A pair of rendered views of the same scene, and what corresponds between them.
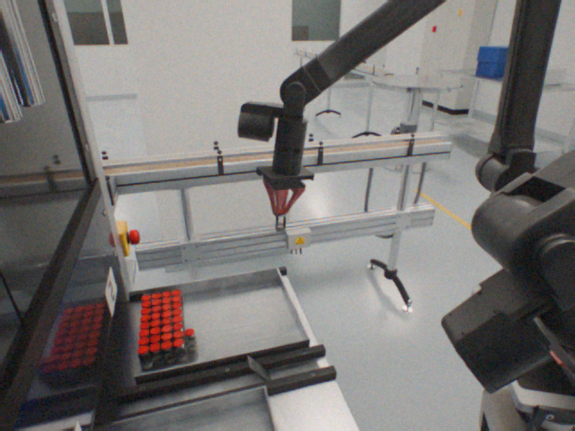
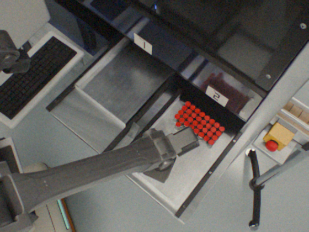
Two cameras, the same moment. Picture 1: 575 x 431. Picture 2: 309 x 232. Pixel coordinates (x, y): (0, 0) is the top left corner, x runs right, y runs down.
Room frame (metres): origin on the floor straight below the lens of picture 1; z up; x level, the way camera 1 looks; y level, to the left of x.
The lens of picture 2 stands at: (0.87, -0.19, 2.13)
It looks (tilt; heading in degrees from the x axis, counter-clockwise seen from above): 67 degrees down; 141
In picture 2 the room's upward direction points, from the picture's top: 5 degrees clockwise
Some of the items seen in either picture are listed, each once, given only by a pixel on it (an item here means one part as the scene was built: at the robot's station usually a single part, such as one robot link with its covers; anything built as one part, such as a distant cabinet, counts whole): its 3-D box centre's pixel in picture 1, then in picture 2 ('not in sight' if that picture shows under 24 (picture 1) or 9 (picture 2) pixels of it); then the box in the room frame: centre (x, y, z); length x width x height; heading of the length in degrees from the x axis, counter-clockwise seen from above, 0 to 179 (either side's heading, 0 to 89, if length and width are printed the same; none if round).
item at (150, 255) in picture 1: (297, 233); not in sight; (1.68, -0.07, 0.49); 1.60 x 0.08 x 0.12; 106
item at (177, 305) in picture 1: (178, 322); (193, 131); (0.61, 0.23, 0.90); 0.18 x 0.02 x 0.05; 16
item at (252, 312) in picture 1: (218, 318); (178, 148); (0.63, 0.15, 0.90); 0.34 x 0.26 x 0.04; 106
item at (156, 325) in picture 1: (157, 327); (200, 122); (0.60, 0.28, 0.90); 0.18 x 0.02 x 0.05; 16
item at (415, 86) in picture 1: (410, 124); not in sight; (4.06, -1.37, 0.46); 0.94 x 0.94 x 0.93
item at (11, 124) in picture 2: not in sight; (26, 72); (-0.04, -0.16, 0.79); 0.45 x 0.28 x 0.03; 109
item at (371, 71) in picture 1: (331, 59); not in sight; (6.32, -0.72, 0.92); 3.60 x 0.15 x 0.16; 16
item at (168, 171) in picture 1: (269, 157); not in sight; (1.64, 0.08, 0.92); 1.90 x 0.16 x 0.16; 106
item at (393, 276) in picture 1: (389, 278); not in sight; (1.85, -0.65, 0.07); 0.50 x 0.08 x 0.14; 16
